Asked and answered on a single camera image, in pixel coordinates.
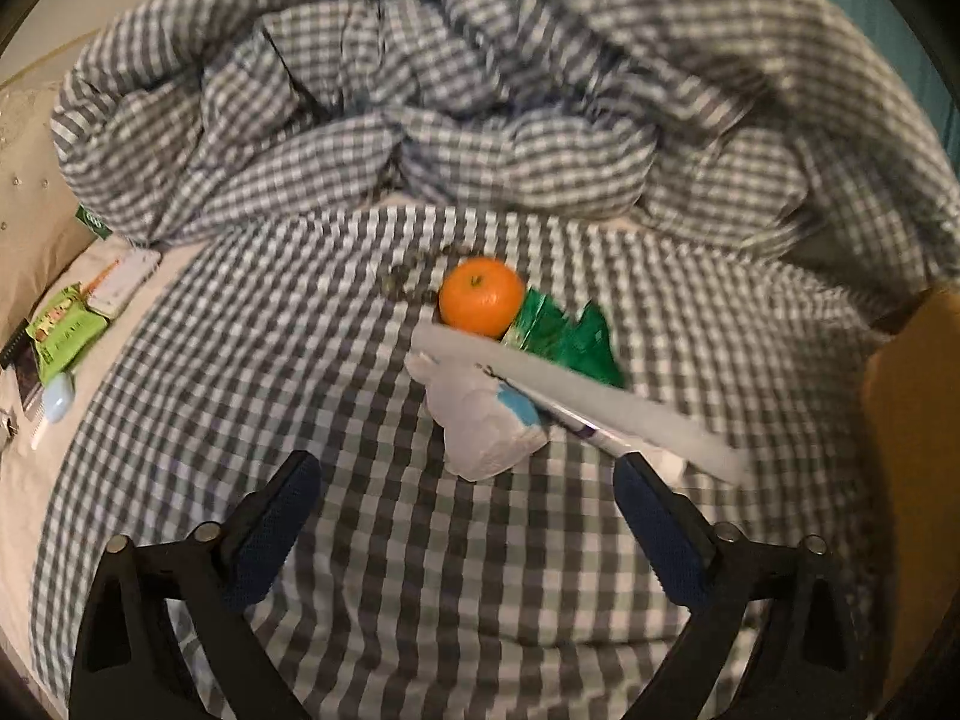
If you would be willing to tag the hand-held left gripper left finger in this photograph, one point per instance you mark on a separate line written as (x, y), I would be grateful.
(270, 540)

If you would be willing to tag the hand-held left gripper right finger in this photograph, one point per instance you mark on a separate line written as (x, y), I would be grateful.
(660, 532)

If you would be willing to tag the white tube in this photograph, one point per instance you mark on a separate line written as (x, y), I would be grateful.
(600, 405)

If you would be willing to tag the green foil wrapper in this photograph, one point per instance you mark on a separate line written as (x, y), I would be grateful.
(570, 337)

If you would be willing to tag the brown cardboard box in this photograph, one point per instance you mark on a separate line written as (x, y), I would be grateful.
(915, 465)

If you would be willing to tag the orange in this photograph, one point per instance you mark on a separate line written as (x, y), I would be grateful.
(480, 296)

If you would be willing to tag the grey checked bed sheet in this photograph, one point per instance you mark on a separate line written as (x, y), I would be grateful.
(300, 360)

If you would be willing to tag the cream bed sheet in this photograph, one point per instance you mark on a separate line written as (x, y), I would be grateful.
(30, 525)

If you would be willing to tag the dark packet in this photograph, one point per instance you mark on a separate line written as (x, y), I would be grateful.
(22, 382)

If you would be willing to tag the green snack packet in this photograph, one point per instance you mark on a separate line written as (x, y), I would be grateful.
(64, 330)

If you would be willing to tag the white flat box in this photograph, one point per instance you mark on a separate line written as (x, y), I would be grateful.
(131, 277)

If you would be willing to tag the orange snack packet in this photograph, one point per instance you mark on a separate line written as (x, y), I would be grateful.
(101, 279)

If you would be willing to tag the green white box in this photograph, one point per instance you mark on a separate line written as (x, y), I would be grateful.
(94, 223)

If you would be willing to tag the beige pillow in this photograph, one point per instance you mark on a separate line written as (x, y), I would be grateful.
(60, 240)

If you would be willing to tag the grey checked duvet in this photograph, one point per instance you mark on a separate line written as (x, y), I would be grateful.
(487, 90)

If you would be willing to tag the cream tufted headboard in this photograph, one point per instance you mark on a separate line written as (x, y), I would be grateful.
(22, 127)

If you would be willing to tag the teal curtain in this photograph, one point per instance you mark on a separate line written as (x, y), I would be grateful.
(892, 37)

